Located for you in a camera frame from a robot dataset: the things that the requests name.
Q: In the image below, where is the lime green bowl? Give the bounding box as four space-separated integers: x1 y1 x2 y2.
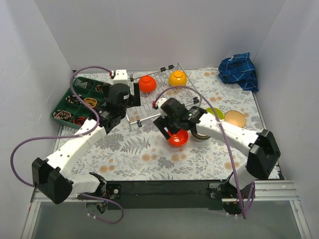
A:
206 108 224 120

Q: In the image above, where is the black patterned bowl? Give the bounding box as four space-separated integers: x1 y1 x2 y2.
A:
191 132 211 141

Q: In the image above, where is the purple cable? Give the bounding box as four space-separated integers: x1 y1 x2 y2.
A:
153 86 256 220
9 65 125 225

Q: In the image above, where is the orange bowl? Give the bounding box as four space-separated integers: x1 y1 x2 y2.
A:
167 129 189 147
138 76 157 93

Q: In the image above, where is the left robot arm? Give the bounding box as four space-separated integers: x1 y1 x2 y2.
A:
32 83 141 204

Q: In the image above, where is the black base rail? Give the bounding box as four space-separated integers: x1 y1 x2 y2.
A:
102 180 241 214

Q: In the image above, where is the yellow bowl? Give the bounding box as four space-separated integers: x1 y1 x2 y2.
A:
168 70 187 86

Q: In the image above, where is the beige bowl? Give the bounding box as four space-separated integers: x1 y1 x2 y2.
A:
224 110 246 128

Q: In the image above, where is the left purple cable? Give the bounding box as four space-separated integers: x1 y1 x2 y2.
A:
9 65 125 225

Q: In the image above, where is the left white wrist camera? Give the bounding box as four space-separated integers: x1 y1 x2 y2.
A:
110 70 129 85

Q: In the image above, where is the floral table mat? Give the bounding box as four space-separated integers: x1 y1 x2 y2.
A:
71 68 264 180

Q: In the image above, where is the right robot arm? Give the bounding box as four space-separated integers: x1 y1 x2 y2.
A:
153 98 281 198

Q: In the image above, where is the metal wire dish rack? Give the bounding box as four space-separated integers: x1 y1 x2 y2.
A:
123 62 202 127

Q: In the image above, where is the blue checked cloth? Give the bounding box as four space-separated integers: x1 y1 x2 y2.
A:
218 52 259 92

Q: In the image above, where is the green compartment organizer tray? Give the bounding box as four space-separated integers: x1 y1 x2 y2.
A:
51 77 104 129

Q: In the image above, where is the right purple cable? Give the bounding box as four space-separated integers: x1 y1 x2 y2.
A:
153 86 256 220

